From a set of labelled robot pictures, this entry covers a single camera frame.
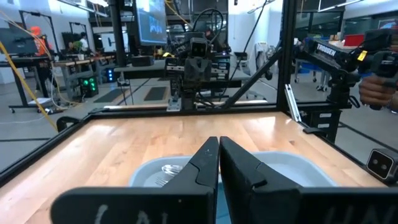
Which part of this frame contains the silver aluminium bracket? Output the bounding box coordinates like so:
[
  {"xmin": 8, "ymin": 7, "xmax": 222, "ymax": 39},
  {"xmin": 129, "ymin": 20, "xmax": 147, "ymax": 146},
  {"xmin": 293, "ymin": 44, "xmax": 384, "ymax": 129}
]
[{"xmin": 284, "ymin": 83, "xmax": 303, "ymax": 123}]

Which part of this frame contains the computer with green lights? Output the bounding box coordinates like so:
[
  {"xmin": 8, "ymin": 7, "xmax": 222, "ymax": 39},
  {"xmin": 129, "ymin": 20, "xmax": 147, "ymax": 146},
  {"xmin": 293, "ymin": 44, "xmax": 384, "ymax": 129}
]
[{"xmin": 77, "ymin": 76, "xmax": 100, "ymax": 99}]

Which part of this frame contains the person's hand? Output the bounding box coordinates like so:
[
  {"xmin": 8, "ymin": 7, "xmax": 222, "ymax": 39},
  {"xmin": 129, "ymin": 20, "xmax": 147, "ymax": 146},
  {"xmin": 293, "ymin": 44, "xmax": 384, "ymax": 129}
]
[{"xmin": 358, "ymin": 75, "xmax": 398, "ymax": 110}]

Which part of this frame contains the black floor mat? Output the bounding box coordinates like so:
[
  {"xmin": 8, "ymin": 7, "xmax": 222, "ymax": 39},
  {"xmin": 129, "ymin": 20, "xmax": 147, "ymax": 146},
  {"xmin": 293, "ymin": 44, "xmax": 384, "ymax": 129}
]
[
  {"xmin": 143, "ymin": 86, "xmax": 169, "ymax": 102},
  {"xmin": 93, "ymin": 88, "xmax": 126, "ymax": 104}
]

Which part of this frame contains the grey plastic tray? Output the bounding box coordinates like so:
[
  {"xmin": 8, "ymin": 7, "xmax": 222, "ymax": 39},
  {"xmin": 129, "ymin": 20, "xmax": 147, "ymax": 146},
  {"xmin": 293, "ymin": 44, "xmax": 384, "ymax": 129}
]
[{"xmin": 128, "ymin": 151, "xmax": 339, "ymax": 188}]

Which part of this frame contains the black aluminium table frame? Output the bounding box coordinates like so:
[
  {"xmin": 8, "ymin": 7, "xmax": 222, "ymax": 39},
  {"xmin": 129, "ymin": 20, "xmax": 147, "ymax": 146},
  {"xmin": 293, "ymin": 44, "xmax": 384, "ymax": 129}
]
[{"xmin": 0, "ymin": 0, "xmax": 398, "ymax": 187}]

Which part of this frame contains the black frame clamp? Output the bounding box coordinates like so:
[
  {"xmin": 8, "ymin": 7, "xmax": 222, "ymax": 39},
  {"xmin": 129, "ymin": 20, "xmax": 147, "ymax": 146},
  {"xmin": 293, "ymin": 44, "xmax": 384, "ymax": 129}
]
[
  {"xmin": 55, "ymin": 115, "xmax": 81, "ymax": 132},
  {"xmin": 302, "ymin": 126, "xmax": 325, "ymax": 136}
]

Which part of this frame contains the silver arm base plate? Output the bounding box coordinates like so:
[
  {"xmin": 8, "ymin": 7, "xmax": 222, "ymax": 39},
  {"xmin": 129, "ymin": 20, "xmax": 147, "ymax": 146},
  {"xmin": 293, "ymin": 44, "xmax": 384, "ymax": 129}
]
[{"xmin": 166, "ymin": 95, "xmax": 182, "ymax": 112}]

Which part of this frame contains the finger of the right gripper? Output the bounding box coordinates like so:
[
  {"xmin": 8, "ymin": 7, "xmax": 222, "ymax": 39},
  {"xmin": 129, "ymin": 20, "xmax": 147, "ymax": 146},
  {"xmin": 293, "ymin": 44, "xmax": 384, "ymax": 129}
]
[
  {"xmin": 184, "ymin": 58, "xmax": 200, "ymax": 83},
  {"xmin": 198, "ymin": 58, "xmax": 213, "ymax": 83}
]

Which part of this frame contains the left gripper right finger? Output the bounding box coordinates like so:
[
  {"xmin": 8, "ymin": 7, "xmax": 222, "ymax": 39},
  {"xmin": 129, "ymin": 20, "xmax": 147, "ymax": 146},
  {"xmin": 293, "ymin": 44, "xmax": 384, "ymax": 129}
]
[{"xmin": 219, "ymin": 136, "xmax": 302, "ymax": 224}]

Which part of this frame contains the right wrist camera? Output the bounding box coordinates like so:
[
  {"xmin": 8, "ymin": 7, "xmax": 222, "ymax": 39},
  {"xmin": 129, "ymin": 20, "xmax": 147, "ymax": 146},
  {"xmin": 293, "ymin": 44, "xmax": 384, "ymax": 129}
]
[{"xmin": 190, "ymin": 37, "xmax": 209, "ymax": 58}]

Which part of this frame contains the spoon with orange handle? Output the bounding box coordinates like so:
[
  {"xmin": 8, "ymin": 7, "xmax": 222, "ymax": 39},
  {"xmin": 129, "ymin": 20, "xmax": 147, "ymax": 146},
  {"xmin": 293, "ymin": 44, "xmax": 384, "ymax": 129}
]
[{"xmin": 160, "ymin": 164, "xmax": 185, "ymax": 177}]

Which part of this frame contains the computer monitor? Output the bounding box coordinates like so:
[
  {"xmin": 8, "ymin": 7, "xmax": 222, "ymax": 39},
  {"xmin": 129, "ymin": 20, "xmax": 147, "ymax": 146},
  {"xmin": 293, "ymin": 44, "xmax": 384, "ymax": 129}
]
[{"xmin": 134, "ymin": 0, "xmax": 169, "ymax": 47}]

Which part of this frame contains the black depth camera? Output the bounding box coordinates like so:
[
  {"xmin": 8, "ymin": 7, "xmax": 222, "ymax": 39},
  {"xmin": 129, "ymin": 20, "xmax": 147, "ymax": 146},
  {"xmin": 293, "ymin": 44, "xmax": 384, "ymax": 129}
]
[{"xmin": 366, "ymin": 148, "xmax": 398, "ymax": 185}]

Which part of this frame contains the yellow cable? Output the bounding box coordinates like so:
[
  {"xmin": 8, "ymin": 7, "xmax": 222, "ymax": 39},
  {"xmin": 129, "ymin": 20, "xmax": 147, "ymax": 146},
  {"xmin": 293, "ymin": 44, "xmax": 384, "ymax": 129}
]
[{"xmin": 0, "ymin": 40, "xmax": 60, "ymax": 132}]

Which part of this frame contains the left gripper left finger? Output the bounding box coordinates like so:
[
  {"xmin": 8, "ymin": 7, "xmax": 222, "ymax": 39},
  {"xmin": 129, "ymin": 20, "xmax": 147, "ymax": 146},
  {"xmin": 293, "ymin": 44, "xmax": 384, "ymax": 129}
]
[{"xmin": 162, "ymin": 136, "xmax": 220, "ymax": 224}]

